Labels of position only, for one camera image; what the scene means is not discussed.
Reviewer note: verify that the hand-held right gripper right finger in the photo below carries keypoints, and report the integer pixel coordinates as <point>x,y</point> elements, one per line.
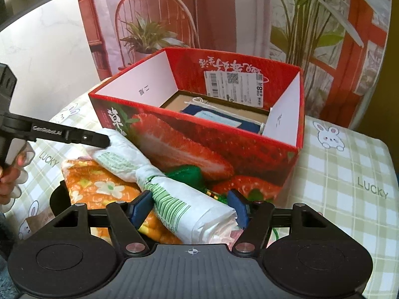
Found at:
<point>237,206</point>

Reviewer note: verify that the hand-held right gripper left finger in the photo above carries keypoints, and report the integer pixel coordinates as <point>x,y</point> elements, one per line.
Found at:
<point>141,209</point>

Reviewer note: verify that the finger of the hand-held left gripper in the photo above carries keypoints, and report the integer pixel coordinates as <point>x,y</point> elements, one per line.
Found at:
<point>71,135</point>

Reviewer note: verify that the white green printed plastic bag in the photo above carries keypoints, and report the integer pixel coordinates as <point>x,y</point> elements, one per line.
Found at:
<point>187,202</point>

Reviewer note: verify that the green cloth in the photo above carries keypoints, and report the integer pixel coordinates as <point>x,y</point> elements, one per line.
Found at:
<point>187,174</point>

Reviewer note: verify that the red strawberry print cardboard box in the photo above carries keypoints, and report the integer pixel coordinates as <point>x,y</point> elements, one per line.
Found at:
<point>187,149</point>

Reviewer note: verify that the person's left hand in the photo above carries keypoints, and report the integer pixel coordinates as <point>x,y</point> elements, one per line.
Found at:
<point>8,182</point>

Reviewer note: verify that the dark blue cloth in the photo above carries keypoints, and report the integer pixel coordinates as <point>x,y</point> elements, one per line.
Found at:
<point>249,124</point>

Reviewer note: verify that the light blue face mask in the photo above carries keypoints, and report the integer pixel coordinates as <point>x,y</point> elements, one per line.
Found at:
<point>218,119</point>

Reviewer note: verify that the printed backdrop cloth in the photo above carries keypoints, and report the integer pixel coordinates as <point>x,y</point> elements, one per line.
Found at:
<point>218,15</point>

